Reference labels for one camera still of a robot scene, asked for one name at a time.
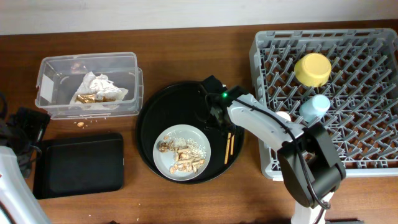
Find pink plastic cup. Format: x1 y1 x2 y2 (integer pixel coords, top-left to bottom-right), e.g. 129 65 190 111
276 111 292 121

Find light blue plastic cup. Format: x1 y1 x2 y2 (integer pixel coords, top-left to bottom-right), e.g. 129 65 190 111
299 95 331 123

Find yellow plastic bowl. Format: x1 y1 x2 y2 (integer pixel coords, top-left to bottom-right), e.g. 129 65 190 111
294 53 331 87

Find white napkin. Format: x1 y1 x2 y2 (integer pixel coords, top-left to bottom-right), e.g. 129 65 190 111
69 72 131 111

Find gold snack wrapper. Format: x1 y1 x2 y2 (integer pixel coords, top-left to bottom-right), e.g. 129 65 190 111
75 94 115 104

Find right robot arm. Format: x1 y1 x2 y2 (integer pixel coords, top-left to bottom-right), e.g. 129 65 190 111
200 76 346 223

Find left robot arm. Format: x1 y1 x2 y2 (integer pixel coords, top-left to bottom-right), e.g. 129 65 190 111
1 95 50 223

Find grey dishwasher rack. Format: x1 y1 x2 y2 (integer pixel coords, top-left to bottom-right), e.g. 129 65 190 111
249 29 397 177

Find clear plastic waste bin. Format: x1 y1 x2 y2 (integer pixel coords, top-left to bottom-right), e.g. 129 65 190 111
35 52 144 119

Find round black tray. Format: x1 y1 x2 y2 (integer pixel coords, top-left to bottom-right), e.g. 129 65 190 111
136 81 244 184

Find food scraps on plate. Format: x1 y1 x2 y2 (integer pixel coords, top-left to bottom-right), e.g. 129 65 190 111
159 136 206 174

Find grey plate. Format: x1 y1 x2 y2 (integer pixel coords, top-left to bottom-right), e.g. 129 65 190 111
153 124 211 181

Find black rectangular tray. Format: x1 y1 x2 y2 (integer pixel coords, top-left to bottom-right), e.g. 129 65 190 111
33 133 124 200

